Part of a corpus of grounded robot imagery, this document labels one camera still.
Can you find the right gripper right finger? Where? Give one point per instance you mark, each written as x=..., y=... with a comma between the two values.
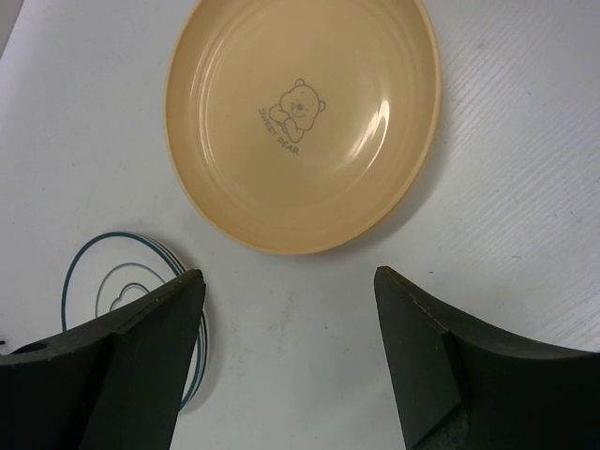
x=462, y=383

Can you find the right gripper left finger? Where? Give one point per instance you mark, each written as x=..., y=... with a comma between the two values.
x=45, y=403

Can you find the white plate black outline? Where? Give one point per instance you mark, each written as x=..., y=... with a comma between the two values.
x=128, y=299

